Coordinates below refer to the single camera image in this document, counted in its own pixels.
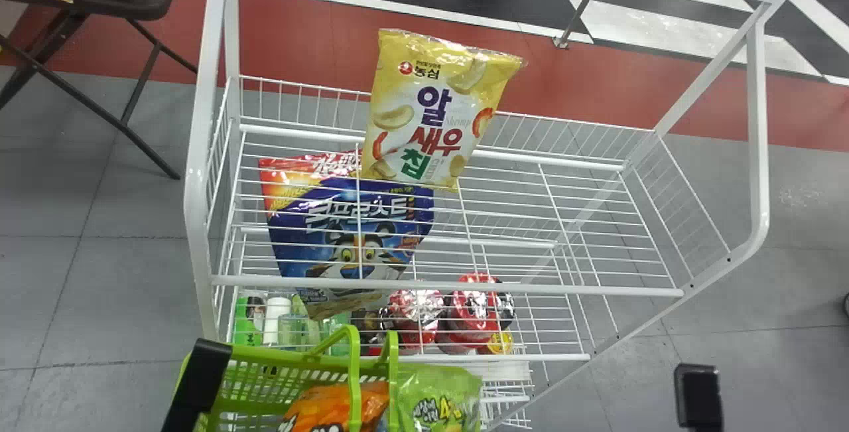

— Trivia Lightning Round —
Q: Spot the yellow snack packet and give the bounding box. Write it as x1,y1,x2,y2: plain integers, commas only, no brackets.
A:
359,28,529,192

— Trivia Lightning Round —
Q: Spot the blue cereal bag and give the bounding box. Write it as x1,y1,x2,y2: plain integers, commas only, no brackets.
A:
258,151,436,321

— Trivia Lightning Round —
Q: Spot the green basket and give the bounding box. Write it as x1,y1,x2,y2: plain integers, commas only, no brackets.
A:
174,324,486,432

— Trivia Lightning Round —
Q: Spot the white wire rack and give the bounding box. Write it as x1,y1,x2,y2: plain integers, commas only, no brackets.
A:
184,0,827,431

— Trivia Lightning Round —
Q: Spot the green snack packet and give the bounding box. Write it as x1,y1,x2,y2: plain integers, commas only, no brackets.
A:
396,364,484,432

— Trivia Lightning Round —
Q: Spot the clear green bottle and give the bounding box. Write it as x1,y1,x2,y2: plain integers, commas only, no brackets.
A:
278,313,322,354

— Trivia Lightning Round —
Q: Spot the white bottle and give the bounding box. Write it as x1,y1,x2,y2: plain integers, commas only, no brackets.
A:
263,296,293,346

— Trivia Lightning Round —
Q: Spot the orange snack packet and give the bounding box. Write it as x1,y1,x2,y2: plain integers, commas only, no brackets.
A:
277,381,391,432

